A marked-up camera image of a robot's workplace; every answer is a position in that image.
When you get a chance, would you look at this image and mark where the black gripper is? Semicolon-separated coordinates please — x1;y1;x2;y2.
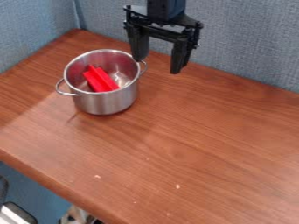
124;0;203;74

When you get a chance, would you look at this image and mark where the red plastic block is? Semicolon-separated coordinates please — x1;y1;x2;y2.
83;66;119;92

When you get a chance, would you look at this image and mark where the metal pot with handles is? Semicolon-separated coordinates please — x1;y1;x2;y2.
56;49;147;116

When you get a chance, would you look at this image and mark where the light object under table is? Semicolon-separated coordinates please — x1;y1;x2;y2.
57;206;104;224

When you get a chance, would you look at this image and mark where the black and white chair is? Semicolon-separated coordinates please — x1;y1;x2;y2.
0;175;37;224

